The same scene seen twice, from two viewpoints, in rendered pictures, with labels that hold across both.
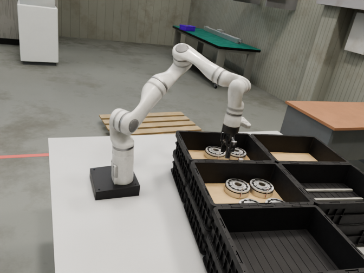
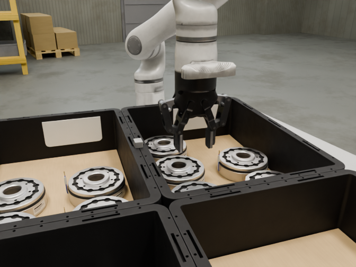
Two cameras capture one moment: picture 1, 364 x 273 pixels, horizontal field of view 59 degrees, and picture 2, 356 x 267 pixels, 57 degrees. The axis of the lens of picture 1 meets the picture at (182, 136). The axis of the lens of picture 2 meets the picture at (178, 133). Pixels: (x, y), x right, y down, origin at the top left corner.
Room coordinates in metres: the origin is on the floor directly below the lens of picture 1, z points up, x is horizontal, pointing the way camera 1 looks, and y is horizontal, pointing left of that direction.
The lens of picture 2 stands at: (1.28, -0.79, 1.18)
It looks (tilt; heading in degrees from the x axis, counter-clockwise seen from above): 23 degrees down; 89
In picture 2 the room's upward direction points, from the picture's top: straight up
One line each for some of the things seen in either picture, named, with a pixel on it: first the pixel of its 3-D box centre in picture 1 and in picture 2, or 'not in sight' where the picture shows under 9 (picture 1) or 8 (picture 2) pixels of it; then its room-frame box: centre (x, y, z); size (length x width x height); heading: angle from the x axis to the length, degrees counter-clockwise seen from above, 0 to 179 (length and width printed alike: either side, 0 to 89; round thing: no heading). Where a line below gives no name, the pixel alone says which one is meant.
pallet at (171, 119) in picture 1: (152, 128); not in sight; (3.42, 0.35, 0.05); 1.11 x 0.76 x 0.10; 118
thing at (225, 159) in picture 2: (215, 150); (242, 158); (1.43, -0.18, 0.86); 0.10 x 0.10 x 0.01
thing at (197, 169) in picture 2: not in sight; (178, 168); (1.29, -0.22, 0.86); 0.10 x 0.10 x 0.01
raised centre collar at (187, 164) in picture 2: not in sight; (178, 166); (1.29, -0.22, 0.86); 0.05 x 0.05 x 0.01
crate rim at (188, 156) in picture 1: (222, 147); (211, 136); (1.36, -0.20, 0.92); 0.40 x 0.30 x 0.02; 107
